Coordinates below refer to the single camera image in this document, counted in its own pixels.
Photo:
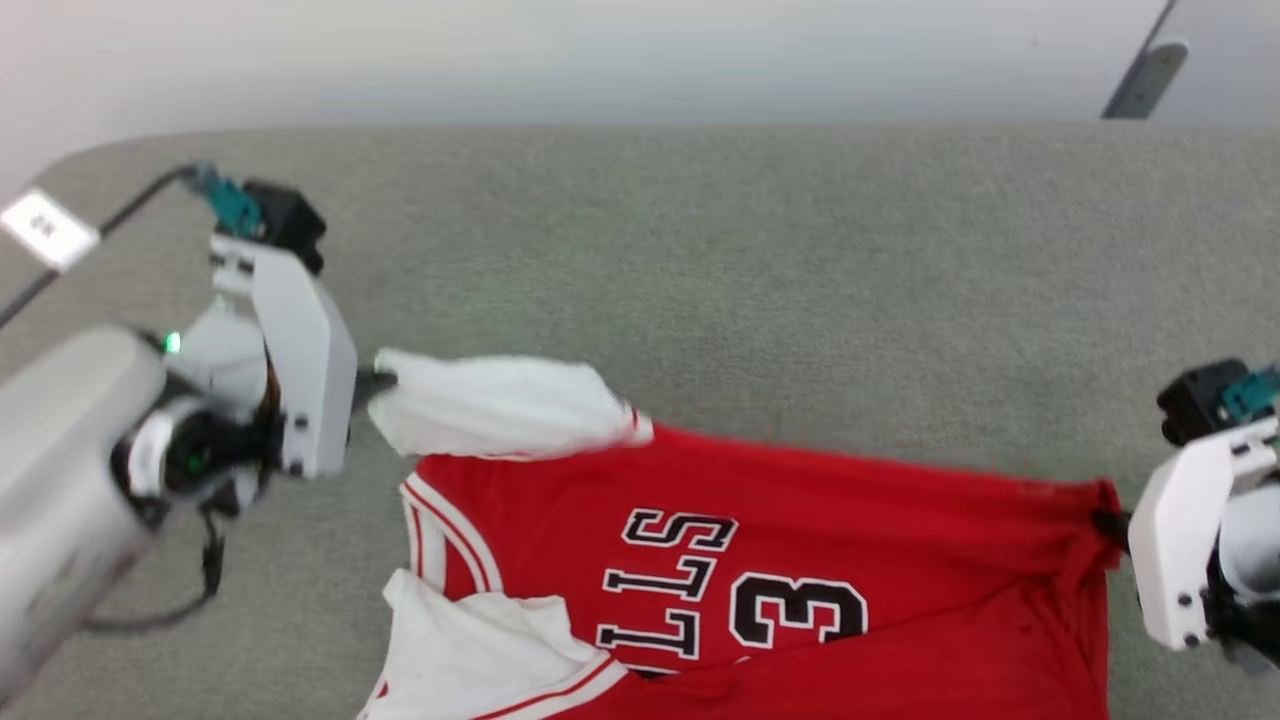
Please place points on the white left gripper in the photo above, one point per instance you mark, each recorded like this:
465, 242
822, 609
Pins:
305, 370

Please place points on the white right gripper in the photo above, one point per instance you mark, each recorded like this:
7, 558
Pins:
1175, 550

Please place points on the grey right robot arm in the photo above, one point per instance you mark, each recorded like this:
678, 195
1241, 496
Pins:
1250, 560

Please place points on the light grey mounting bracket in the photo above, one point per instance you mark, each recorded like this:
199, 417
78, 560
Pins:
1150, 80

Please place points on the dark grey metal strip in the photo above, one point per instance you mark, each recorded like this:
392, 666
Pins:
1160, 20

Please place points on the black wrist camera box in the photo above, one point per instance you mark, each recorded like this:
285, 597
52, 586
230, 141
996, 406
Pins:
1195, 402
290, 222

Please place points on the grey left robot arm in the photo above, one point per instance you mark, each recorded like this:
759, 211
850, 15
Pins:
60, 480

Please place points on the red white basketball jersey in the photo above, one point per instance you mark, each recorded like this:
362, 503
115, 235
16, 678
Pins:
900, 570

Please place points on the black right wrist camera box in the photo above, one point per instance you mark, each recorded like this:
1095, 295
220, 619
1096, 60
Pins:
1195, 402

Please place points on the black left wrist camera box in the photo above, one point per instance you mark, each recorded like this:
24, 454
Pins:
290, 222

